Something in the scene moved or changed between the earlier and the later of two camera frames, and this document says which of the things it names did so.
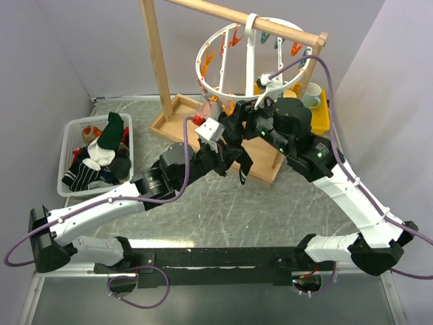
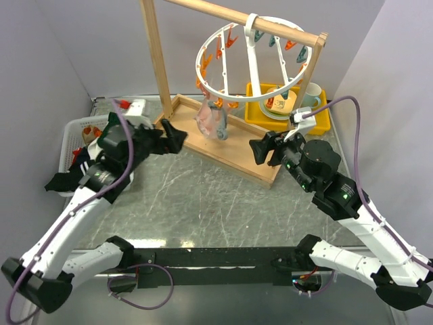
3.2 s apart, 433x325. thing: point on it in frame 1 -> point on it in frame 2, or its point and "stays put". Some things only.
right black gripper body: [258, 122] -> [285, 149]
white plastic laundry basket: [72, 139] stays put
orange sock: [97, 131] stays put
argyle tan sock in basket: [89, 133] stays put
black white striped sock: [232, 135] -> [68, 181]
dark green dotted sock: [110, 136] stays put
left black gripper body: [212, 160] -> [149, 141]
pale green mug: [312, 98] stays put
